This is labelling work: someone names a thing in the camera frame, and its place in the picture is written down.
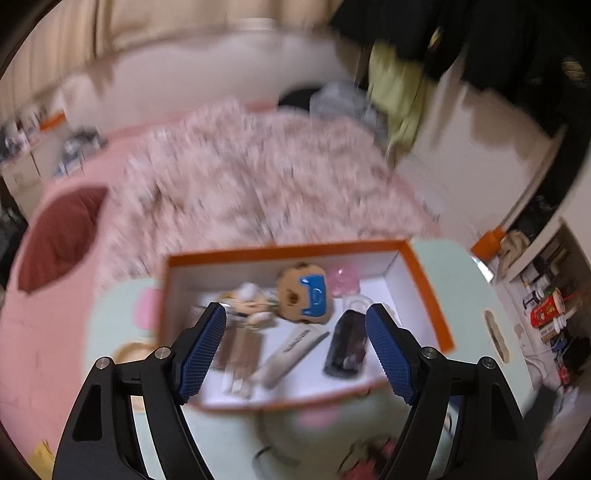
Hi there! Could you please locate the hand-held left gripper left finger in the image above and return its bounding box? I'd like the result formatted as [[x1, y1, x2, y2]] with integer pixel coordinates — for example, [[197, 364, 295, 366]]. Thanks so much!
[[52, 302, 228, 480]]

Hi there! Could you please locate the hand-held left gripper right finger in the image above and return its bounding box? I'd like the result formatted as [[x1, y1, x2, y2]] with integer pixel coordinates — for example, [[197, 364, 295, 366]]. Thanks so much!
[[365, 302, 539, 480]]

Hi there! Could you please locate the brown playing card deck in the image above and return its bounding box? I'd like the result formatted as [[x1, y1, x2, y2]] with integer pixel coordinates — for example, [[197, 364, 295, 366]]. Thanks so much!
[[222, 325, 264, 398]]

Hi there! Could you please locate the orange cardboard box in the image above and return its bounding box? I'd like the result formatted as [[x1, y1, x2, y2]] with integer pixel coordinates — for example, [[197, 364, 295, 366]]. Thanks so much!
[[157, 239, 455, 412]]

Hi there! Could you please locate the translucent heart-shaped case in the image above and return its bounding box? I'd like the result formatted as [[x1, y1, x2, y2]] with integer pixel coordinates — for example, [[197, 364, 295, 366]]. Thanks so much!
[[327, 265, 361, 298]]

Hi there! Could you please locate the orange-capped container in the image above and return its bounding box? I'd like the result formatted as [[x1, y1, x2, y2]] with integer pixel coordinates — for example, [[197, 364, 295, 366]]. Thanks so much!
[[471, 227, 509, 259]]

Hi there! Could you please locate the dark playing card box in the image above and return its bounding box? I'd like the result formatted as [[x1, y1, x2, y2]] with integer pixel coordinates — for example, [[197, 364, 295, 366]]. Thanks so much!
[[322, 310, 370, 378]]

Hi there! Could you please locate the small cream toy figure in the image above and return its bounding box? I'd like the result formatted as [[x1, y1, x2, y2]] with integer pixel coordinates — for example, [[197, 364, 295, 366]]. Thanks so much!
[[217, 282, 278, 328]]

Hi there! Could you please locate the white tube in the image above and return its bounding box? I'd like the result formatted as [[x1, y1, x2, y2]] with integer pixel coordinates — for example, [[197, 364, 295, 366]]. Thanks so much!
[[252, 330, 331, 386]]

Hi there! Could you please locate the pale green printed mat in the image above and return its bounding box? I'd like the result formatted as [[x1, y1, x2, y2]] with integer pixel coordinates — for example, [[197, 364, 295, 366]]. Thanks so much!
[[85, 240, 532, 480]]

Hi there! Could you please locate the red toy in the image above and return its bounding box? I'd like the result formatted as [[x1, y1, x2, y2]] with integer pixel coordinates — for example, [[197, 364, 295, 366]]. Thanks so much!
[[339, 436, 402, 480]]

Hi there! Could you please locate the brown-headed toy figure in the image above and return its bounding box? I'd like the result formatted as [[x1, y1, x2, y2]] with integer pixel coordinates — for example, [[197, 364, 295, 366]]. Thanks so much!
[[276, 263, 334, 326]]

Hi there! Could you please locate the red can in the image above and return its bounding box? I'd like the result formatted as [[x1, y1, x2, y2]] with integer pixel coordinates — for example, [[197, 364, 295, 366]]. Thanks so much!
[[530, 287, 561, 328]]

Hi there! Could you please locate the white shelf unit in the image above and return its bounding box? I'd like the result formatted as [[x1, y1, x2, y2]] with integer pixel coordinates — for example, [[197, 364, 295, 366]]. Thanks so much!
[[485, 217, 591, 370]]

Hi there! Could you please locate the pink bed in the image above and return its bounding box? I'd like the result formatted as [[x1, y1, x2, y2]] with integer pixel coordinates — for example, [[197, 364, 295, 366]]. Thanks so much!
[[0, 124, 444, 467]]

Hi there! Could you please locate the pink floral blanket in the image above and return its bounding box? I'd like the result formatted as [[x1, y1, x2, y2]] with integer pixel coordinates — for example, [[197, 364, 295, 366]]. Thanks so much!
[[99, 99, 439, 296]]

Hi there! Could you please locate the dark red pillow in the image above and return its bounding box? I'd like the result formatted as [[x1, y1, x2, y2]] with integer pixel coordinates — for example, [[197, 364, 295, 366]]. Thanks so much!
[[17, 185, 109, 295]]

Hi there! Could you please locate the blue-grey clothing pile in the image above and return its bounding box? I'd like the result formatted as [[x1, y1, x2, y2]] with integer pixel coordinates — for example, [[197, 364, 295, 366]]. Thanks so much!
[[53, 129, 107, 178]]

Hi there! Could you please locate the brown cardboard box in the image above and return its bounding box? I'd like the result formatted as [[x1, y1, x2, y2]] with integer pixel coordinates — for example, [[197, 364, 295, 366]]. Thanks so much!
[[2, 148, 47, 208]]

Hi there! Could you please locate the grey clothing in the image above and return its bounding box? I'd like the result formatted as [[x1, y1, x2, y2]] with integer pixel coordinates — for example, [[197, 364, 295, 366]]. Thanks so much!
[[309, 80, 389, 139]]

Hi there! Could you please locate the yellow-green garment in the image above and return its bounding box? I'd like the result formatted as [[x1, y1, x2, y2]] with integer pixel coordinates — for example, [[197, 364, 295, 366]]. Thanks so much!
[[367, 41, 432, 148]]

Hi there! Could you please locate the black clothing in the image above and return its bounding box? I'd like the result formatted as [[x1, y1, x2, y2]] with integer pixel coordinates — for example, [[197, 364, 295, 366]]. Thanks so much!
[[277, 87, 324, 112]]

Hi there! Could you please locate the white padded headboard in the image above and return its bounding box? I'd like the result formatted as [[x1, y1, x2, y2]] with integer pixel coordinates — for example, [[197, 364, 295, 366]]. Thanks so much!
[[60, 32, 356, 139]]

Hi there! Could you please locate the row of small bottles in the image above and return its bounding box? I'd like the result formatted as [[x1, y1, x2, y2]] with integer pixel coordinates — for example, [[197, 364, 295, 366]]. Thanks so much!
[[0, 106, 42, 153]]

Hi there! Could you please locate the black hanging jacket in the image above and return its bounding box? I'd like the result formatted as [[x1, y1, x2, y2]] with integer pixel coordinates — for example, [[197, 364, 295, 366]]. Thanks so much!
[[330, 0, 467, 88]]

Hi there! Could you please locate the beige curtain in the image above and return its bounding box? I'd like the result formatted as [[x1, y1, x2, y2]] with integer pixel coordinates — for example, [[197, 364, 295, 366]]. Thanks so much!
[[0, 0, 352, 121]]

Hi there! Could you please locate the black jacket with gold print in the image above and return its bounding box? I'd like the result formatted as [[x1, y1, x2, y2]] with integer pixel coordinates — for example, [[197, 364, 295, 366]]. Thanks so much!
[[457, 0, 591, 134]]

